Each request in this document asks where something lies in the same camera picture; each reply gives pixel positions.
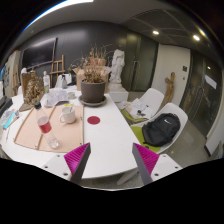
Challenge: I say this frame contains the large ceiling light panel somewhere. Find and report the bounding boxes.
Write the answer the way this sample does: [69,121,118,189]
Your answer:
[23,0,94,31]

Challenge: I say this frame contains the white bottle with green label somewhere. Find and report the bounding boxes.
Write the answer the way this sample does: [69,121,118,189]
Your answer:
[42,70,51,94]

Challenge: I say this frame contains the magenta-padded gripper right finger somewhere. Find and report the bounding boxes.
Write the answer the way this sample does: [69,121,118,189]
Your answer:
[132,142,184,186]

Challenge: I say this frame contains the black backpack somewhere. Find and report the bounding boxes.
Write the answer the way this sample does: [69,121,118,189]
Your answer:
[141,112,181,148]

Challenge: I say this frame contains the clear red-labelled drink bottle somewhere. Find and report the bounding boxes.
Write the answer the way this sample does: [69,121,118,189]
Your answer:
[34,101,61,150]

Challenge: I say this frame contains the white plaster statue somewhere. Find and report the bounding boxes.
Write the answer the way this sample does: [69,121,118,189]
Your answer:
[107,49,130,103]

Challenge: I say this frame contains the colourful booklets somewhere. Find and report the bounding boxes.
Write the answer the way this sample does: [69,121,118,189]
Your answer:
[0,108,21,129]

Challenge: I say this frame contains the grey plant saucer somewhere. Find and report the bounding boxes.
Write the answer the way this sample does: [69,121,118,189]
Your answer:
[78,94,108,108]

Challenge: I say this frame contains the plain white chair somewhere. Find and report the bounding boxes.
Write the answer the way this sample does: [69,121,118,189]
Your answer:
[54,73,73,88]

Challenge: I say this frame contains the white chair with green cushion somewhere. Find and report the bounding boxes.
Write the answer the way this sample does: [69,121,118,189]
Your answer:
[120,87,165,123]
[116,102,189,186]

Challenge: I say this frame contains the wooden figure sculpture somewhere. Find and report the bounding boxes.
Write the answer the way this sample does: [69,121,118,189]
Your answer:
[164,71,176,104]

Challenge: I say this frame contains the white display cabinet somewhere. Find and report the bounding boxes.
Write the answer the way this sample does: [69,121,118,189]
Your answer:
[3,49,22,98]

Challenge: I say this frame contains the flat round red coaster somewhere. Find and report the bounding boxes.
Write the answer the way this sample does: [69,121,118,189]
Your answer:
[86,115,101,126]

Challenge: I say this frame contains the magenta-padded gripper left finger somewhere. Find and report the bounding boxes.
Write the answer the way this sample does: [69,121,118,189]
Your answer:
[41,142,92,185]

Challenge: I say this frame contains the wooden easel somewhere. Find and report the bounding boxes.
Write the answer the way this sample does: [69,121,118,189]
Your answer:
[49,54,66,88]

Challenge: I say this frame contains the black wall screen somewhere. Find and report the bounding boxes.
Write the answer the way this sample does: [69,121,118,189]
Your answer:
[21,37,58,70]

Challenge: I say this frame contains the white mug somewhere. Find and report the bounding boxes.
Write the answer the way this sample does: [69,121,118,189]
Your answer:
[58,105,77,125]

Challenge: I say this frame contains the black electronic device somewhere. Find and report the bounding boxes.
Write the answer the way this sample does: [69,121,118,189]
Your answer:
[0,96,14,118]

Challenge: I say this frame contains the stack of papers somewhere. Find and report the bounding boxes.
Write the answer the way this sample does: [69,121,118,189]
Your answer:
[124,98,154,120]

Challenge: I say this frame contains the dried plant in grey pot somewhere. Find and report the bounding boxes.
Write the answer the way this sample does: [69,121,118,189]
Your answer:
[80,44,107,104]

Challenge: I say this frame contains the small white bowl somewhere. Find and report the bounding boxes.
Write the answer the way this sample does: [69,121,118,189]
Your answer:
[67,90,78,100]

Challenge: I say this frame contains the grey spray bottle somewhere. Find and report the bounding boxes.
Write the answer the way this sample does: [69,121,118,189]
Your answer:
[60,73,69,90]

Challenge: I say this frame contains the tan wood-framed canvas mat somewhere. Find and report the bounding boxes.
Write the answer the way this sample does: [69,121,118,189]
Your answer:
[13,104,85,154]

